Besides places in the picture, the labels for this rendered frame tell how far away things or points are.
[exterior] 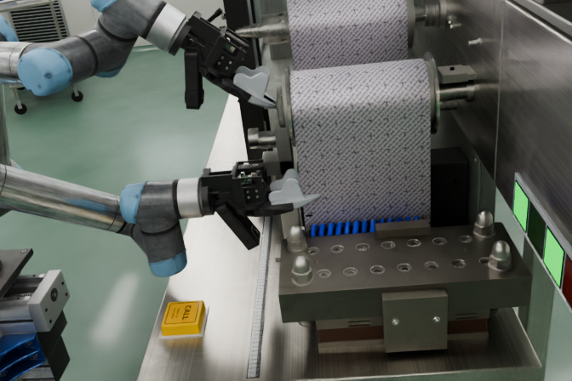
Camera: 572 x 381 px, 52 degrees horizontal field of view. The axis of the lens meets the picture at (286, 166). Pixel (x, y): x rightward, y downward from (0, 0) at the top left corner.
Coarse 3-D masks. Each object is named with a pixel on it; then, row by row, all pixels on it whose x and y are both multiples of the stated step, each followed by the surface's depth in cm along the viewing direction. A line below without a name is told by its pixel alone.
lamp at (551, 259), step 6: (546, 234) 73; (546, 240) 73; (552, 240) 71; (546, 246) 73; (552, 246) 71; (558, 246) 69; (546, 252) 73; (552, 252) 71; (558, 252) 69; (546, 258) 74; (552, 258) 71; (558, 258) 70; (546, 264) 74; (552, 264) 72; (558, 264) 70; (552, 270) 72; (558, 270) 70; (558, 276) 70; (558, 282) 70
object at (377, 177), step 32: (320, 160) 106; (352, 160) 106; (384, 160) 106; (416, 160) 106; (320, 192) 109; (352, 192) 109; (384, 192) 109; (416, 192) 108; (320, 224) 112; (352, 224) 112
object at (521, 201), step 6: (516, 186) 83; (516, 192) 83; (522, 192) 81; (516, 198) 84; (522, 198) 81; (516, 204) 84; (522, 204) 81; (516, 210) 84; (522, 210) 81; (522, 216) 82; (522, 222) 82
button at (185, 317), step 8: (168, 304) 113; (176, 304) 112; (184, 304) 112; (192, 304) 112; (200, 304) 112; (168, 312) 111; (176, 312) 110; (184, 312) 110; (192, 312) 110; (200, 312) 110; (168, 320) 109; (176, 320) 108; (184, 320) 108; (192, 320) 108; (200, 320) 109; (168, 328) 107; (176, 328) 107; (184, 328) 107; (192, 328) 107; (200, 328) 108
